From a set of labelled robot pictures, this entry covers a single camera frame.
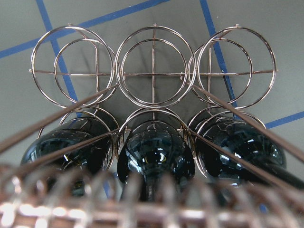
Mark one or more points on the dark wine bottle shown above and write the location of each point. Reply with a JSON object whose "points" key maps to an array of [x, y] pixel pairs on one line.
{"points": [[241, 140], [95, 157], [153, 149]]}

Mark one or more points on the copper wire bottle basket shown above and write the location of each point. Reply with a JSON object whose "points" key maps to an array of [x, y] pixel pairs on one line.
{"points": [[154, 75]]}

